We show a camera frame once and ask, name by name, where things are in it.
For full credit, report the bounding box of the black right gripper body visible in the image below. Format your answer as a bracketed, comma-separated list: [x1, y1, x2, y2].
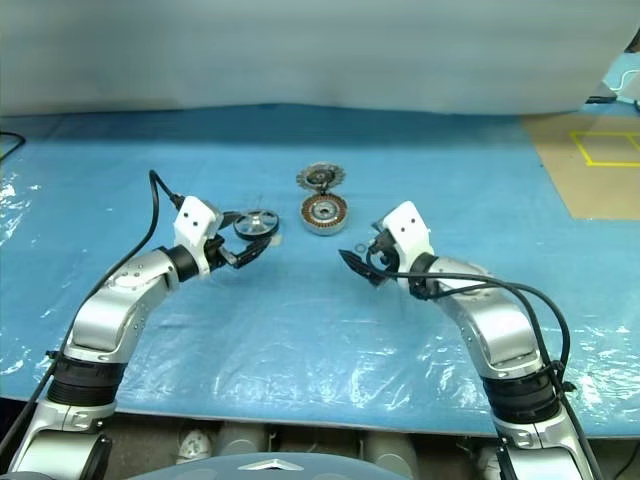
[366, 224, 402, 279]

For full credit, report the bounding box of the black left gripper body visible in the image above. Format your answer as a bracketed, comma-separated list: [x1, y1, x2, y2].
[202, 212, 241, 274]

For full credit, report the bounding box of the copper wound stator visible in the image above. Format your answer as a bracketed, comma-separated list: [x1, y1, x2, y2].
[300, 194, 348, 237]

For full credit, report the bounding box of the blue plastic table sheet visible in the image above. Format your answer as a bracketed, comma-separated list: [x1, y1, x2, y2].
[0, 101, 640, 437]

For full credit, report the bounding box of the grey rounded cylinder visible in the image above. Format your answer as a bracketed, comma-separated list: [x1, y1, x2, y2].
[214, 422, 272, 457]
[361, 428, 420, 467]

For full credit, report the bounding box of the white backdrop sheet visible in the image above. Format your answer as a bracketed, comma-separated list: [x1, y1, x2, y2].
[0, 0, 630, 119]

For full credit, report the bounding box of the white shoe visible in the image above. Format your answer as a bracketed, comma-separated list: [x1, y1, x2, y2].
[176, 428, 213, 465]

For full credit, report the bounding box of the brown cardboard sheet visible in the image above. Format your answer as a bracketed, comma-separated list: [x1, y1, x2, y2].
[518, 110, 640, 222]

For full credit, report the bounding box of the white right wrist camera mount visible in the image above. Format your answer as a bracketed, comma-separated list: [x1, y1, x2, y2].
[378, 200, 435, 274]

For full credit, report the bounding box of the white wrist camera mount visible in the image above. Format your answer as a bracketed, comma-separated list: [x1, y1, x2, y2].
[378, 200, 435, 274]
[172, 196, 225, 277]

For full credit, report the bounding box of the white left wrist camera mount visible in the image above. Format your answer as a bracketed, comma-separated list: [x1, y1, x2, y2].
[172, 196, 225, 277]

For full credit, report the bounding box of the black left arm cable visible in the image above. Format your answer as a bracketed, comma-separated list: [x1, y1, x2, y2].
[0, 169, 187, 454]

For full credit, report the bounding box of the thin black background cable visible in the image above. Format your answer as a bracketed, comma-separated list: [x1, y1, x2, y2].
[0, 130, 27, 164]

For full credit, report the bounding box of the light blue board white cord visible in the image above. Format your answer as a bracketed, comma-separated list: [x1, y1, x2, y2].
[598, 48, 640, 107]

